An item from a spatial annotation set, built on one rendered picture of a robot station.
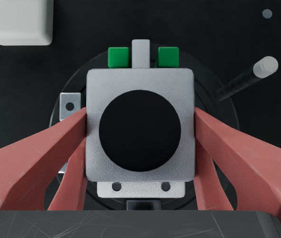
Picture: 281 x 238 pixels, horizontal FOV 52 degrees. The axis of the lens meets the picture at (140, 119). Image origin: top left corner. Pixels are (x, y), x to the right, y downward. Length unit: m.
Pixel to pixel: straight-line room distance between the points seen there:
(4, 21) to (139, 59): 0.13
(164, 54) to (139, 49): 0.02
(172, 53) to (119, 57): 0.03
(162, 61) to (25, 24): 0.12
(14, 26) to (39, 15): 0.02
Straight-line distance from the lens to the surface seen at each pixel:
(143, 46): 0.16
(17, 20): 0.25
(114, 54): 0.17
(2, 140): 0.25
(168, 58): 0.16
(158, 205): 0.20
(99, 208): 0.22
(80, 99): 0.20
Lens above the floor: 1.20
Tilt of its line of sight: 86 degrees down
